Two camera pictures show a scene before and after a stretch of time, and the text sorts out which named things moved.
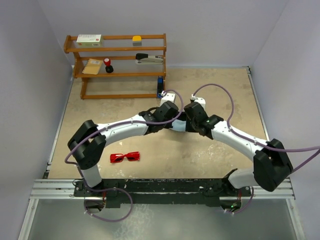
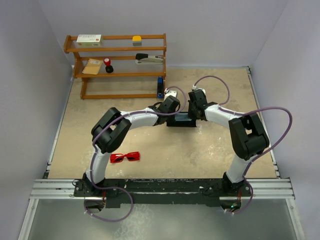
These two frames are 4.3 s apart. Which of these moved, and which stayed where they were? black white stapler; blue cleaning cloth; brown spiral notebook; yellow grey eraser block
Moved: blue cleaning cloth
Stayed: brown spiral notebook; black white stapler; yellow grey eraser block
